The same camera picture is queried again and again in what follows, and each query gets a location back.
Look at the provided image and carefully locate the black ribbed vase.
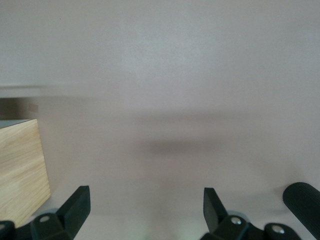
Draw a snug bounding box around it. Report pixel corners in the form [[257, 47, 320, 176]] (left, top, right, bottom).
[[282, 181, 320, 239]]

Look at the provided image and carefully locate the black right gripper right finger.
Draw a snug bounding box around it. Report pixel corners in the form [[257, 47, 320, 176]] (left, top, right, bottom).
[[203, 187, 301, 240]]

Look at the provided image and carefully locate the light wooden drawer cabinet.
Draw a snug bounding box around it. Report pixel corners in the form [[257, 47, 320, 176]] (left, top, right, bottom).
[[0, 118, 52, 229]]

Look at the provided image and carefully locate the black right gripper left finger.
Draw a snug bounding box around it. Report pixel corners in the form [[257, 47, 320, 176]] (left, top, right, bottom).
[[0, 185, 91, 240]]

